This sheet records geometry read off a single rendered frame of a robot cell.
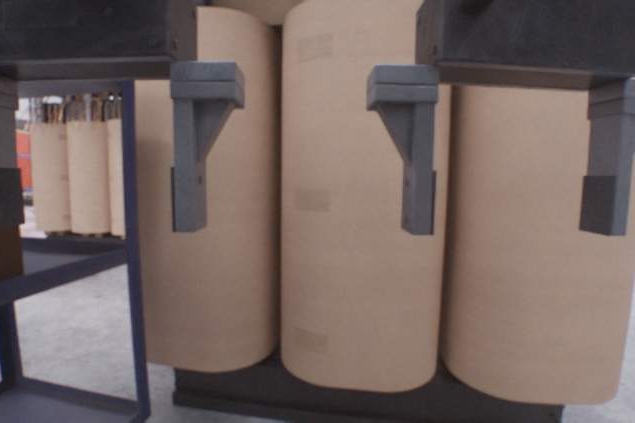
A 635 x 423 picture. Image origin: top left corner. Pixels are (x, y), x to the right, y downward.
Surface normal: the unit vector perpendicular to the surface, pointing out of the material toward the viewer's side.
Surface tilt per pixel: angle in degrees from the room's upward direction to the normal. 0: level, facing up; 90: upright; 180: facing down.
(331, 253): 90
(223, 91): 90
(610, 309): 90
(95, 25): 90
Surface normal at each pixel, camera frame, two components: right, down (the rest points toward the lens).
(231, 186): 0.38, 0.10
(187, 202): 0.02, 0.10
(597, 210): -1.00, -0.01
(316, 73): -0.39, 0.08
